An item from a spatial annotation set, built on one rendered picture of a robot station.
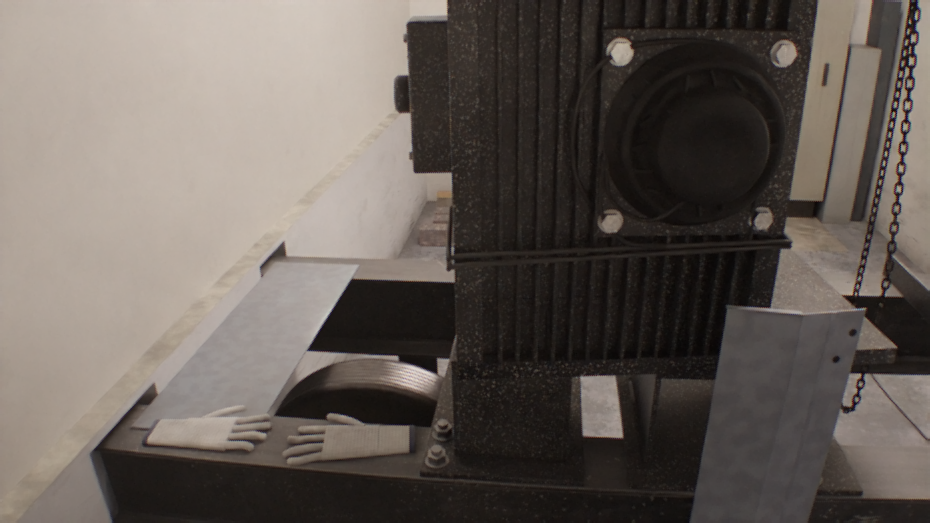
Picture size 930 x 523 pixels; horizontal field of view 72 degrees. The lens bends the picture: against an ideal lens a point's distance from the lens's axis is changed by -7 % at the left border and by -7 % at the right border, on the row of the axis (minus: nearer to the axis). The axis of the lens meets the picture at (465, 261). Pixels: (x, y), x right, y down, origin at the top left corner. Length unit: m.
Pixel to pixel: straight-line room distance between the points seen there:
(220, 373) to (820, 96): 3.63
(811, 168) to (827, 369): 3.47
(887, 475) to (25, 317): 1.52
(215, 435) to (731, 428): 0.91
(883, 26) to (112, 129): 3.97
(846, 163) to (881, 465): 3.26
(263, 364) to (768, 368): 1.06
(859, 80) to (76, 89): 3.93
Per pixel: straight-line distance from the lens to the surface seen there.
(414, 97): 1.23
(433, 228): 3.82
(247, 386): 1.53
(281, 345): 1.65
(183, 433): 1.42
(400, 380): 1.56
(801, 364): 1.01
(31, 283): 1.33
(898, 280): 2.14
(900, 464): 1.45
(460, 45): 0.92
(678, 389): 1.47
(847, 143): 4.50
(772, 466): 1.10
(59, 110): 1.39
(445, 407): 1.38
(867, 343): 1.29
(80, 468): 1.38
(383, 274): 1.96
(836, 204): 4.59
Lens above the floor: 1.48
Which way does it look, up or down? 24 degrees down
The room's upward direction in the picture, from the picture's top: 1 degrees counter-clockwise
